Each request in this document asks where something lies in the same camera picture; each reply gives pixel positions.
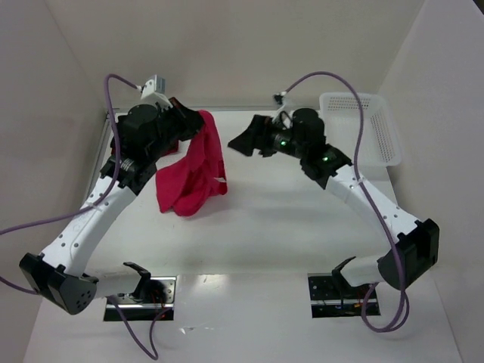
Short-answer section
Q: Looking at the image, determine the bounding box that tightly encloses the pink t shirt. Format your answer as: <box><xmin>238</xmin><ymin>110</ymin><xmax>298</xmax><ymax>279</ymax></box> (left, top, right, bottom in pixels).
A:
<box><xmin>155</xmin><ymin>110</ymin><xmax>228</xmax><ymax>217</ymax></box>

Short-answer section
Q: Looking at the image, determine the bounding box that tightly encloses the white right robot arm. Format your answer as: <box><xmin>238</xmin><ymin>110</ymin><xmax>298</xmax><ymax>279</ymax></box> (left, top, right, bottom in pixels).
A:
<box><xmin>228</xmin><ymin>108</ymin><xmax>439</xmax><ymax>290</ymax></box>

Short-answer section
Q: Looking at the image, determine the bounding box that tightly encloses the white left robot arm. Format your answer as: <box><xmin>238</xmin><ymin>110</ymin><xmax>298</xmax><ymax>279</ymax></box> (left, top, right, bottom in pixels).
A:
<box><xmin>20</xmin><ymin>98</ymin><xmax>204</xmax><ymax>315</ymax></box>

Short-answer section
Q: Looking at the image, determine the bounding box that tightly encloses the white plastic basket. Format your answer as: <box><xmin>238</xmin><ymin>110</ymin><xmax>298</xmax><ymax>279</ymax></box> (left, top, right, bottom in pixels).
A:
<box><xmin>319</xmin><ymin>92</ymin><xmax>402</xmax><ymax>167</ymax></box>

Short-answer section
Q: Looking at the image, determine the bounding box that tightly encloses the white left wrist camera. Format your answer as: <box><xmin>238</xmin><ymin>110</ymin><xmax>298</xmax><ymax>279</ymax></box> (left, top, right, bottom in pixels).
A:
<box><xmin>138</xmin><ymin>75</ymin><xmax>172</xmax><ymax>109</ymax></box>

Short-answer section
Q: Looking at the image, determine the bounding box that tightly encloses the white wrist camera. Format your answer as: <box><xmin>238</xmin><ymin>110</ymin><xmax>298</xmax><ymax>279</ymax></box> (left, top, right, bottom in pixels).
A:
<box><xmin>138</xmin><ymin>75</ymin><xmax>172</xmax><ymax>109</ymax></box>
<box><xmin>272</xmin><ymin>91</ymin><xmax>288</xmax><ymax>122</ymax></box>

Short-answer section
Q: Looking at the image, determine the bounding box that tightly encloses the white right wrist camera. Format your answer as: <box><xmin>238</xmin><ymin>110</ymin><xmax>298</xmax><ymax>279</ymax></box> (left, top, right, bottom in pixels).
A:
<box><xmin>272</xmin><ymin>91</ymin><xmax>288</xmax><ymax>122</ymax></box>

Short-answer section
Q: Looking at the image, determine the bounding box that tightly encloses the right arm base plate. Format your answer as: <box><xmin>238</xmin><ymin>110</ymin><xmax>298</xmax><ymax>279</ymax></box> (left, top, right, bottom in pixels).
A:
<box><xmin>308</xmin><ymin>274</ymin><xmax>370</xmax><ymax>318</ymax></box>

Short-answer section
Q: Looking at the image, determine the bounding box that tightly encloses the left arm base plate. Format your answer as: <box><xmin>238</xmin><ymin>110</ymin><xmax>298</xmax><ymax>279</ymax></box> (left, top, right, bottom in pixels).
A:
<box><xmin>113</xmin><ymin>276</ymin><xmax>177</xmax><ymax>321</ymax></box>

